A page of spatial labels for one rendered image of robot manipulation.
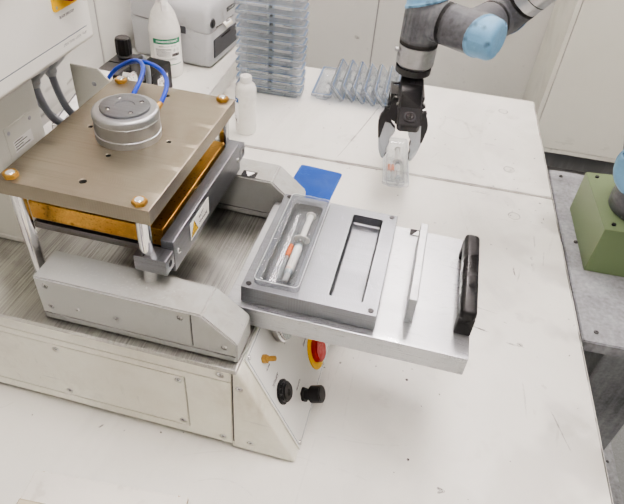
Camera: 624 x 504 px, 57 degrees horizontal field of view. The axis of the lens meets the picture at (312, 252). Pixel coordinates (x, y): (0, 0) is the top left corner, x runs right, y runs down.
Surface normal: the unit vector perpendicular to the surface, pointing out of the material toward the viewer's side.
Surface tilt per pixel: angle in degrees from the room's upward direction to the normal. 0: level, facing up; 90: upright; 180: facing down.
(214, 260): 0
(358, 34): 90
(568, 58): 90
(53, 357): 90
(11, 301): 0
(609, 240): 90
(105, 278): 0
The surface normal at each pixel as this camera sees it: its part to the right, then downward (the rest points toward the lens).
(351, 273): 0.07, -0.75
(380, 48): -0.20, 0.64
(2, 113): 0.97, 0.21
